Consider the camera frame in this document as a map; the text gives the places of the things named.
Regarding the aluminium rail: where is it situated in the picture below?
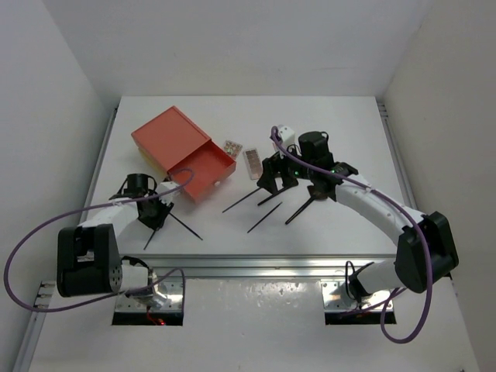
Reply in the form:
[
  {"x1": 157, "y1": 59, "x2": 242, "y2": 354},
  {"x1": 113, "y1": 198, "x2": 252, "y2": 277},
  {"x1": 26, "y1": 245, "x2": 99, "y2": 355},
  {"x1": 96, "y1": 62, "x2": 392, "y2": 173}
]
[{"x1": 36, "y1": 253, "x2": 439, "y2": 280}]

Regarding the orange top drawer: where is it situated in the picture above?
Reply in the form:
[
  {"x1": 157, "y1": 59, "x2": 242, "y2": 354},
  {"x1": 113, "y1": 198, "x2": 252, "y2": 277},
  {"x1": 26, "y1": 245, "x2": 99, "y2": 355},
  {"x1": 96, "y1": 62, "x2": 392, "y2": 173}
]
[{"x1": 169, "y1": 140, "x2": 236, "y2": 204}]

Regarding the purple cable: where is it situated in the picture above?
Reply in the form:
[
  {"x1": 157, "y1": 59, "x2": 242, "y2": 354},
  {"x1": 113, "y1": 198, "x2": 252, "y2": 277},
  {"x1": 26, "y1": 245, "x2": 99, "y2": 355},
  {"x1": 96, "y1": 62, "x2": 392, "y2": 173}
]
[
  {"x1": 5, "y1": 167, "x2": 195, "y2": 312},
  {"x1": 270, "y1": 124, "x2": 433, "y2": 344}
]

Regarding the thin black pencil brush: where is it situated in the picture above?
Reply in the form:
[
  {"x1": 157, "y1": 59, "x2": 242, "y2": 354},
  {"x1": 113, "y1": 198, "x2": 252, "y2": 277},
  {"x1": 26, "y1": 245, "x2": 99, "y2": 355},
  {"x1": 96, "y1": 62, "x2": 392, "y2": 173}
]
[{"x1": 170, "y1": 212, "x2": 203, "y2": 241}]

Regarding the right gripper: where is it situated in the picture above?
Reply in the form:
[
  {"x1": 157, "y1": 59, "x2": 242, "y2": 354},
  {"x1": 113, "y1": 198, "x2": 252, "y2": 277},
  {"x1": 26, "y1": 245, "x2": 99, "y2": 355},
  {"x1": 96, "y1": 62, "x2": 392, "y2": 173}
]
[{"x1": 258, "y1": 139, "x2": 315, "y2": 193}]

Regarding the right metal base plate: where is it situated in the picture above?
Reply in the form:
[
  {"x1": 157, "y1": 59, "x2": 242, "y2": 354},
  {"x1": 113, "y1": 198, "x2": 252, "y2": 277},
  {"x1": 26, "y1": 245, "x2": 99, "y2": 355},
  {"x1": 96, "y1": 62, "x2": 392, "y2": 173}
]
[{"x1": 322, "y1": 281, "x2": 395, "y2": 312}]

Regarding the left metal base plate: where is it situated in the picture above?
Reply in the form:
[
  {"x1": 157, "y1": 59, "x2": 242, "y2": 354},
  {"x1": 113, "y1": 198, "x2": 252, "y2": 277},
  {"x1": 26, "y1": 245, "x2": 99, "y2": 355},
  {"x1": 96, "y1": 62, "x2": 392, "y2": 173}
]
[{"x1": 114, "y1": 277, "x2": 184, "y2": 313}]

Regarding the long nude eyeshadow palette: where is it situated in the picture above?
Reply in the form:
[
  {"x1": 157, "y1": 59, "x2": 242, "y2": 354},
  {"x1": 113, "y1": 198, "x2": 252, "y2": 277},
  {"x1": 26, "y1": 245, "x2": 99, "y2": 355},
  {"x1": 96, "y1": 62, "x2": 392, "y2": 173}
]
[{"x1": 243, "y1": 148, "x2": 263, "y2": 180}]

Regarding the metal base plate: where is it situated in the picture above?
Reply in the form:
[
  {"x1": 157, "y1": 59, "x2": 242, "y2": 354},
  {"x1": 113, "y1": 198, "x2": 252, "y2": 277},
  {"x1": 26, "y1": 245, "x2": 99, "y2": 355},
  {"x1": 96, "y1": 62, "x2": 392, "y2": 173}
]
[
  {"x1": 322, "y1": 281, "x2": 395, "y2": 312},
  {"x1": 114, "y1": 277, "x2": 184, "y2": 313}
]

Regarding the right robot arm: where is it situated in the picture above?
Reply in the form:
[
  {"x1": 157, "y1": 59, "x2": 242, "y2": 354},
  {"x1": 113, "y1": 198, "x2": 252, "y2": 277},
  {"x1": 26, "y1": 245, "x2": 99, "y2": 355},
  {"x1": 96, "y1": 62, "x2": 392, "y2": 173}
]
[{"x1": 257, "y1": 126, "x2": 459, "y2": 301}]

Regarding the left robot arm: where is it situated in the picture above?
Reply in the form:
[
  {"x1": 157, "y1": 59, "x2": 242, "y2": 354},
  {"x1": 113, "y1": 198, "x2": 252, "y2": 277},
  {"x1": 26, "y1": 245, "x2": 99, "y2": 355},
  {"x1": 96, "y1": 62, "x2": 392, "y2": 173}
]
[{"x1": 57, "y1": 174, "x2": 179, "y2": 302}]

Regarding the orange drawer box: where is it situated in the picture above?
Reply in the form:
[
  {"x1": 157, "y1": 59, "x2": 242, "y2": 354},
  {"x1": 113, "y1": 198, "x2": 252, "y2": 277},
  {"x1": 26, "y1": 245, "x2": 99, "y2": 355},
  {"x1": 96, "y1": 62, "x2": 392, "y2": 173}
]
[{"x1": 131, "y1": 106, "x2": 211, "y2": 171}]

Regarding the black fan brush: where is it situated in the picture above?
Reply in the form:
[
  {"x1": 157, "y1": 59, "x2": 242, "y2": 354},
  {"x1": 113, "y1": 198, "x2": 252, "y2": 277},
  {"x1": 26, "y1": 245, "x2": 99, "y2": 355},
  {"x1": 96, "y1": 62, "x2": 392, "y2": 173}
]
[{"x1": 284, "y1": 185, "x2": 328, "y2": 225}]

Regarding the thin black liner brush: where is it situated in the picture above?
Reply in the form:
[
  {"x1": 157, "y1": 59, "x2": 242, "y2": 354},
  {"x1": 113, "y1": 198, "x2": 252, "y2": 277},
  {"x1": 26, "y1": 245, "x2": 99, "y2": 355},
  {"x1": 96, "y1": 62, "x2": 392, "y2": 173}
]
[{"x1": 222, "y1": 187, "x2": 261, "y2": 213}]

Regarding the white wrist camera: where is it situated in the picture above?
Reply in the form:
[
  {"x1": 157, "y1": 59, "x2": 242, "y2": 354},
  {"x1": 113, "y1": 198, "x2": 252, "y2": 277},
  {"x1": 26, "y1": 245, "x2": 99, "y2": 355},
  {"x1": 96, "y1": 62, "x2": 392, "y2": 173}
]
[
  {"x1": 275, "y1": 125, "x2": 296, "y2": 149},
  {"x1": 155, "y1": 181, "x2": 180, "y2": 205}
]

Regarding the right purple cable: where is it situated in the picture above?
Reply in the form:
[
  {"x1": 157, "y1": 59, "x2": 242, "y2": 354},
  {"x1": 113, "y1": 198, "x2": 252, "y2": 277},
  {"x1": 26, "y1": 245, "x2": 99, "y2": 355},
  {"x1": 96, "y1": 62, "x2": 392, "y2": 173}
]
[{"x1": 270, "y1": 124, "x2": 433, "y2": 344}]

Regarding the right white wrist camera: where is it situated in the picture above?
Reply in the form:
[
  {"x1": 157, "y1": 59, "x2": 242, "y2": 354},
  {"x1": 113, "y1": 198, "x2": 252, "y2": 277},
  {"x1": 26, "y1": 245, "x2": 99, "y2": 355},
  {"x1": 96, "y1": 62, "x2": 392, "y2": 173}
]
[{"x1": 275, "y1": 125, "x2": 296, "y2": 149}]

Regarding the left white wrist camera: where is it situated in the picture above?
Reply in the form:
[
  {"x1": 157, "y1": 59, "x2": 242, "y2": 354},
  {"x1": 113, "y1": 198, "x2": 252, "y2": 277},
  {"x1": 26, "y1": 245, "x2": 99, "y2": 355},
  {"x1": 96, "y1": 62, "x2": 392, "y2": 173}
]
[{"x1": 155, "y1": 181, "x2": 180, "y2": 205}]

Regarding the small multicolour eyeshadow palette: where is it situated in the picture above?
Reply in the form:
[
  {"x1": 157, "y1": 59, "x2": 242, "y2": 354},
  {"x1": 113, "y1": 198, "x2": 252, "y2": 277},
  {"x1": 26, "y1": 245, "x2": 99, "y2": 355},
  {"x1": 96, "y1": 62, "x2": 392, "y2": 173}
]
[{"x1": 222, "y1": 140, "x2": 243, "y2": 160}]

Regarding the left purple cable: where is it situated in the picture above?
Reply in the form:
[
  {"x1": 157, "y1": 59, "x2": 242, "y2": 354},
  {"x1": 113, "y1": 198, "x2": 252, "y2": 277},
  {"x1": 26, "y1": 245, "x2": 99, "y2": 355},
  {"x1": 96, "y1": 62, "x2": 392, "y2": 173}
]
[{"x1": 5, "y1": 167, "x2": 195, "y2": 312}]

